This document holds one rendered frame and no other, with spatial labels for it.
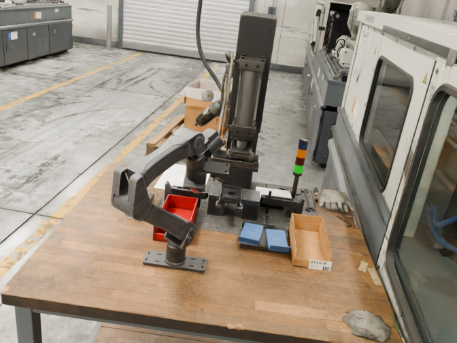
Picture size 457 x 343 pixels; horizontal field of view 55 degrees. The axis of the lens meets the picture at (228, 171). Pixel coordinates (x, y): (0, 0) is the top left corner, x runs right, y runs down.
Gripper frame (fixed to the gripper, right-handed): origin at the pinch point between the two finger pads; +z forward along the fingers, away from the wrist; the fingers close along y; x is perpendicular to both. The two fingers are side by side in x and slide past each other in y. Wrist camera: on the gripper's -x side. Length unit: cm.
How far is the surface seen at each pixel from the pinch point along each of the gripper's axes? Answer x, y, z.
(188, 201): 5.1, 11.5, 24.7
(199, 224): -0.9, 1.3, 24.0
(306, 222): -41.3, 7.3, 23.8
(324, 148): -103, 233, 237
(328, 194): -55, 35, 43
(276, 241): -29.5, -5.5, 18.1
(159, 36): 213, 796, 536
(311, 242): -42.8, -1.8, 22.7
